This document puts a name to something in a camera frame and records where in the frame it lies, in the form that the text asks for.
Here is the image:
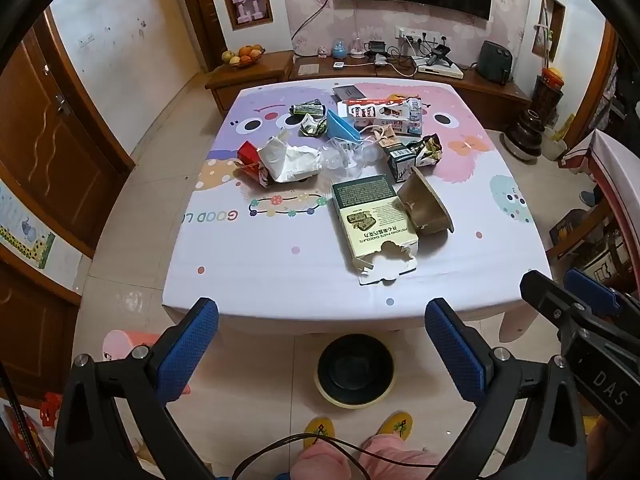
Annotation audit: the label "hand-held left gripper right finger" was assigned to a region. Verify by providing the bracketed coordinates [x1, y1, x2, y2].
[425, 298, 587, 480]

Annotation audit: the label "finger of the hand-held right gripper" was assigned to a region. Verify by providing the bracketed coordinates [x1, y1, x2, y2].
[565, 268, 640, 321]
[520, 271, 596, 341]

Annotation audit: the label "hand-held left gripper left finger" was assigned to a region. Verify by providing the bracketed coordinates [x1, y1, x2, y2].
[52, 298, 221, 480]

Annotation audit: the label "black bin with yellow rim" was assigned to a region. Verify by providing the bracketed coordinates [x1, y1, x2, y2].
[314, 334, 397, 409]

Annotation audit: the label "brown paper bowl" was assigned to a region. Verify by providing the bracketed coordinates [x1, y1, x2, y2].
[396, 165, 456, 237]

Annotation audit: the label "green chocolate box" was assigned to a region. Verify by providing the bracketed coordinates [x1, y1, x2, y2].
[331, 174, 421, 286]

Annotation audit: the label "gold wrapper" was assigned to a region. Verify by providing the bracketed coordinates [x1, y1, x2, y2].
[411, 134, 445, 168]

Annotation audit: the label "dark green drink carton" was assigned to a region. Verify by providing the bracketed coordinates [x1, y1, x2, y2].
[384, 142, 418, 183]

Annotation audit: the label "red snack box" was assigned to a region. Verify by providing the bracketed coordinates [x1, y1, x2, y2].
[236, 141, 273, 188]

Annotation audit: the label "white paper bag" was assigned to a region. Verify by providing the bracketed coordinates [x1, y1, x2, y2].
[256, 130, 323, 187]

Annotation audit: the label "clear plastic wrap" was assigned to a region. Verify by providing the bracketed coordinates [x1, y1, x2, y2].
[320, 137, 386, 178]

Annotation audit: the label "blue face mask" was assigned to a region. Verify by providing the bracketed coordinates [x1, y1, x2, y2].
[325, 108, 383, 145]

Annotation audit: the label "red white printed carton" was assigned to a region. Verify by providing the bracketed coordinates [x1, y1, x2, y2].
[336, 95, 425, 136]

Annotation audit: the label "dark printed box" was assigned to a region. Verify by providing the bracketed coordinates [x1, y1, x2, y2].
[549, 208, 593, 256]

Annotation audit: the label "pink plastic stool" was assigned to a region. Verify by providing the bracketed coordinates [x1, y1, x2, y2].
[102, 330, 166, 363]

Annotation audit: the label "yellow slipper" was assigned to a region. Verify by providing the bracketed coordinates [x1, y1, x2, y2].
[376, 410, 415, 441]
[304, 416, 335, 448]

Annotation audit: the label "cartoon printed tablecloth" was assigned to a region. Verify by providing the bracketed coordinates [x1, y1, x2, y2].
[162, 77, 553, 333]

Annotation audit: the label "white cloth with red edge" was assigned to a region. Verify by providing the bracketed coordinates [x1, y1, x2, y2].
[557, 129, 640, 201]

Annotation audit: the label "pink trousers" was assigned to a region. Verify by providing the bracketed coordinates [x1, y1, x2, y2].
[290, 432, 441, 480]

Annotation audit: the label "brown wooden door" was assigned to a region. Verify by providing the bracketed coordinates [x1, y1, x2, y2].
[0, 10, 136, 256]
[0, 250, 83, 411]

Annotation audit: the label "brown ceramic vase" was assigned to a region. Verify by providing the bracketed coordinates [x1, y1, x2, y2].
[504, 107, 543, 161]

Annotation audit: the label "dark wooden stand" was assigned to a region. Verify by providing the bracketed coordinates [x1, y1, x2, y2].
[531, 75, 558, 126]

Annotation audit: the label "crumpled green white wrapper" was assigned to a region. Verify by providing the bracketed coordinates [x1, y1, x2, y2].
[299, 113, 328, 137]

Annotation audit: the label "white set-top box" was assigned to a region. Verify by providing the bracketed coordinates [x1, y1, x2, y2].
[417, 62, 465, 79]

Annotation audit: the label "wooden side cabinet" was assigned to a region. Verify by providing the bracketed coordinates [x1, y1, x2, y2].
[205, 50, 293, 116]

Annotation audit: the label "fruit bowl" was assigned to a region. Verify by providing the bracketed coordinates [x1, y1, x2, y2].
[221, 44, 266, 68]

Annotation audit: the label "white power strip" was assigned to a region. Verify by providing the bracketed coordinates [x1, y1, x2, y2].
[395, 26, 448, 43]

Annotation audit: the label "pink dumbbells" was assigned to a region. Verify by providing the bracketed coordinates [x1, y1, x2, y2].
[232, 0, 263, 23]

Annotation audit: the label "black cable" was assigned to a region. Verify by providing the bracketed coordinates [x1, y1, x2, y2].
[232, 432, 416, 480]

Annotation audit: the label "giraffe wall poster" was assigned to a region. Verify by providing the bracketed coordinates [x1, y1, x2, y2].
[0, 180, 56, 271]

